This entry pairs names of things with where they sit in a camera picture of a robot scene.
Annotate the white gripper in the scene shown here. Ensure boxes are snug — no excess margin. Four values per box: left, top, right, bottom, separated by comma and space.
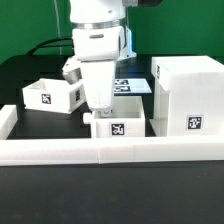
80, 60, 116, 118

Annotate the white drawer front tagged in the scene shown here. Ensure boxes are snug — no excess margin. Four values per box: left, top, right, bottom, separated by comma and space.
82, 95, 146, 139

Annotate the white drawer tagged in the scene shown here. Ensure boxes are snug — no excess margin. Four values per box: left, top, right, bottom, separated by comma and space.
82, 95, 146, 139
22, 78, 85, 114

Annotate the white drawer cabinet box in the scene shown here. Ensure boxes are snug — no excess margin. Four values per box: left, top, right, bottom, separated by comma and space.
150, 56, 224, 137

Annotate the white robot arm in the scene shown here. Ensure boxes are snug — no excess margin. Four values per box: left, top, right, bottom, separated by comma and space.
70, 0, 163, 117

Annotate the white marker tag sheet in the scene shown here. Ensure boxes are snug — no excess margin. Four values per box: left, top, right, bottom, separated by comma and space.
114, 78, 152, 94

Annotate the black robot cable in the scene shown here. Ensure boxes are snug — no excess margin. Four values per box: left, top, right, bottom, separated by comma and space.
25, 35, 75, 56

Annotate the white U-shaped frame border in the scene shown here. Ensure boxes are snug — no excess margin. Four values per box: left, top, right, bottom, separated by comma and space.
0, 105, 224, 166

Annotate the thin white cable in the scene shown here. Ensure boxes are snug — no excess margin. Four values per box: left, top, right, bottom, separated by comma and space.
53, 0, 64, 56

